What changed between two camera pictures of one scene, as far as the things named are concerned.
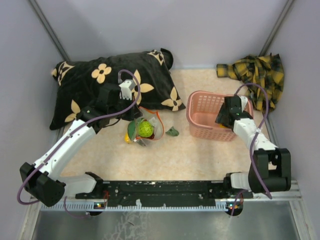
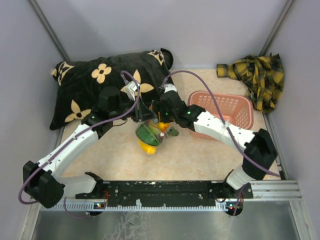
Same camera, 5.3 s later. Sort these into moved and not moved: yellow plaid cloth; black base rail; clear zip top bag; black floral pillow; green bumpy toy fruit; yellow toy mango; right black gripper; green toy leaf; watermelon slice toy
Moved: yellow toy mango; watermelon slice toy; right black gripper; clear zip top bag; green bumpy toy fruit
Not moved: yellow plaid cloth; green toy leaf; black floral pillow; black base rail
